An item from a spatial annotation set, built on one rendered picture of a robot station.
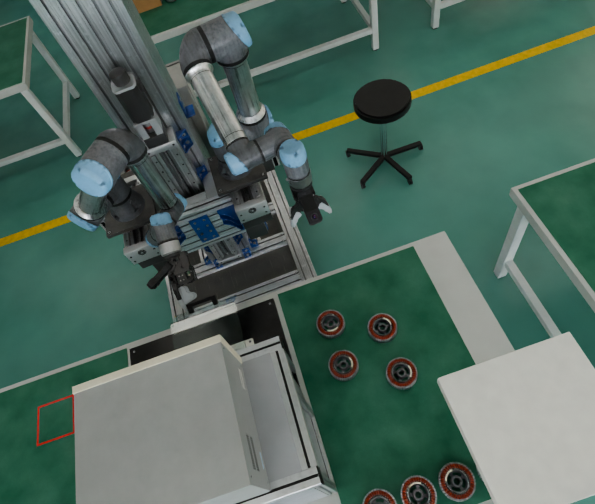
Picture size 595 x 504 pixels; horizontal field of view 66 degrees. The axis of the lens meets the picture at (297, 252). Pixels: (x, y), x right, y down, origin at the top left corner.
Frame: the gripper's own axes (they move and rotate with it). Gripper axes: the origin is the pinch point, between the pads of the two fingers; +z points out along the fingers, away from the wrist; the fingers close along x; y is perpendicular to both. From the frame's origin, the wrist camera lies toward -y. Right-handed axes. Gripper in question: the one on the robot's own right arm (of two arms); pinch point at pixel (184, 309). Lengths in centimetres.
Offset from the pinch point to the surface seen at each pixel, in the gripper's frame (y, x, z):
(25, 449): -82, 17, 31
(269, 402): 22.7, -27.4, 34.5
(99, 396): -18.4, -39.4, 15.2
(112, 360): -44, 29, 10
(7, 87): -107, 142, -185
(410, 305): 80, 18, 28
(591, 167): 176, 34, 0
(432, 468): 64, -10, 76
